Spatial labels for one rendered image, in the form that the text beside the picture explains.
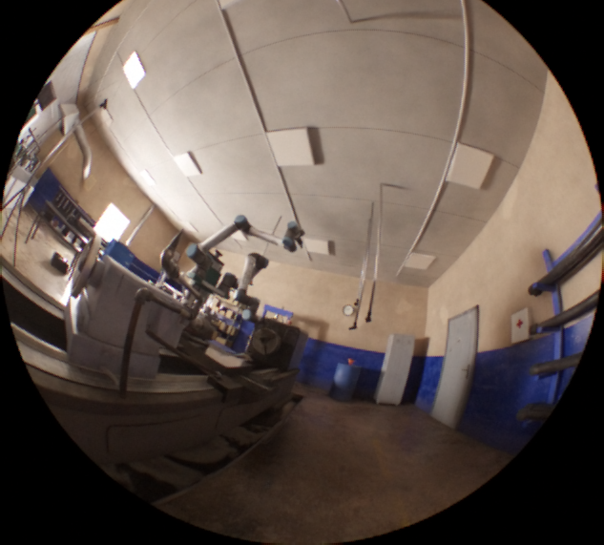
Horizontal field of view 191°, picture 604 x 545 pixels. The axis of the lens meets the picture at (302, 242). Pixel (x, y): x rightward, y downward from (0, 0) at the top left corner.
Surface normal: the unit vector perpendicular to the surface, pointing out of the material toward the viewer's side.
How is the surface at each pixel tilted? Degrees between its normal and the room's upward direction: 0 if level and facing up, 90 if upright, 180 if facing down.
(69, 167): 90
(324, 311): 90
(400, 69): 180
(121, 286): 82
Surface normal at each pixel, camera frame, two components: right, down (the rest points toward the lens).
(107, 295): 0.98, -0.07
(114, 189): 0.93, 0.14
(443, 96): -0.30, 0.82
